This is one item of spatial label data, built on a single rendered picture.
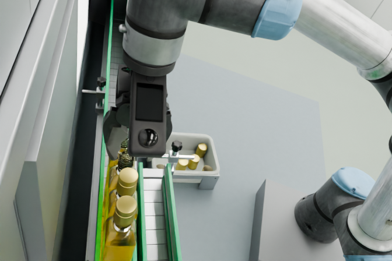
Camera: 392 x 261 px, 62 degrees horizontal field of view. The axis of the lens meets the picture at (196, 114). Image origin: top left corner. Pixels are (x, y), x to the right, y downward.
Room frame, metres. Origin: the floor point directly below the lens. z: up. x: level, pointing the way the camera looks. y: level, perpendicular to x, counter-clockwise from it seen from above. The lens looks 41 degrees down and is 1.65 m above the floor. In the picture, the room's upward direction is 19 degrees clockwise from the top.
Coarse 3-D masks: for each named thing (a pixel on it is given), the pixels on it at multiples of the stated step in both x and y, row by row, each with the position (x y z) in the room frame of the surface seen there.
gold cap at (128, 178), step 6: (126, 168) 0.36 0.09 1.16; (132, 168) 0.36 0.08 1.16; (120, 174) 0.34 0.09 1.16; (126, 174) 0.34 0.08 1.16; (132, 174) 0.35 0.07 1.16; (120, 180) 0.33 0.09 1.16; (126, 180) 0.33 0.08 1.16; (132, 180) 0.34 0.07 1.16; (120, 186) 0.33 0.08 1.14; (126, 186) 0.33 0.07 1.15; (132, 186) 0.33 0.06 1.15; (120, 192) 0.33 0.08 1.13; (126, 192) 0.33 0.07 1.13; (132, 192) 0.34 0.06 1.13
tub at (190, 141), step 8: (176, 136) 0.79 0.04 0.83; (184, 136) 0.81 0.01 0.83; (192, 136) 0.82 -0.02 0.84; (200, 136) 0.83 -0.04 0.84; (208, 136) 0.84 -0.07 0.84; (168, 144) 0.78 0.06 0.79; (184, 144) 0.81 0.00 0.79; (192, 144) 0.82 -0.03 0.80; (208, 144) 0.82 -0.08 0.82; (168, 152) 0.77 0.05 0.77; (184, 152) 0.79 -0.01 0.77; (192, 152) 0.81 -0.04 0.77; (208, 152) 0.79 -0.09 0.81; (152, 160) 0.65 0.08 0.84; (160, 160) 0.72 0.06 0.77; (200, 160) 0.78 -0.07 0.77; (208, 160) 0.77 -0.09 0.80; (216, 160) 0.74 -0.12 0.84; (152, 168) 0.63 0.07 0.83; (200, 168) 0.75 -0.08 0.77; (216, 168) 0.71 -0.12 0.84
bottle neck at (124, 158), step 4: (124, 152) 0.41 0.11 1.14; (120, 156) 0.39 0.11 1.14; (124, 156) 0.41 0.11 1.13; (128, 156) 0.41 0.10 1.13; (120, 160) 0.39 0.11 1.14; (124, 160) 0.39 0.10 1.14; (128, 160) 0.39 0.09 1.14; (132, 160) 0.39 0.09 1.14; (120, 164) 0.39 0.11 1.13; (124, 164) 0.38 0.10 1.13; (128, 164) 0.39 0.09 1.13; (132, 164) 0.40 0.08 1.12; (120, 168) 0.38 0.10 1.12
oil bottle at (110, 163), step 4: (108, 156) 0.44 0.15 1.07; (108, 160) 0.43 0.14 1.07; (116, 160) 0.42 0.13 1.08; (108, 164) 0.42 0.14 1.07; (112, 164) 0.42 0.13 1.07; (108, 168) 0.42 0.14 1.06; (108, 172) 0.42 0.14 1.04; (104, 188) 0.44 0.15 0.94; (104, 192) 0.42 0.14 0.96; (104, 196) 0.42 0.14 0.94; (104, 200) 0.42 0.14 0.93
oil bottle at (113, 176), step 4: (116, 164) 0.41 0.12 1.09; (112, 168) 0.40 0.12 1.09; (116, 168) 0.40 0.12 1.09; (112, 172) 0.39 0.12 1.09; (116, 172) 0.39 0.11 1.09; (108, 176) 0.40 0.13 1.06; (112, 176) 0.38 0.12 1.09; (116, 176) 0.38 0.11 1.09; (108, 180) 0.38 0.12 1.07; (112, 180) 0.37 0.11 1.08; (116, 180) 0.38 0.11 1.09; (108, 184) 0.37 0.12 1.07; (112, 184) 0.37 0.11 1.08; (116, 184) 0.37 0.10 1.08; (108, 188) 0.37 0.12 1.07; (112, 188) 0.37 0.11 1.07; (108, 192) 0.37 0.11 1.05; (104, 204) 0.41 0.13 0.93; (104, 208) 0.39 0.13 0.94; (104, 212) 0.38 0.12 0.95; (104, 216) 0.37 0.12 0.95; (104, 220) 0.37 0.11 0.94
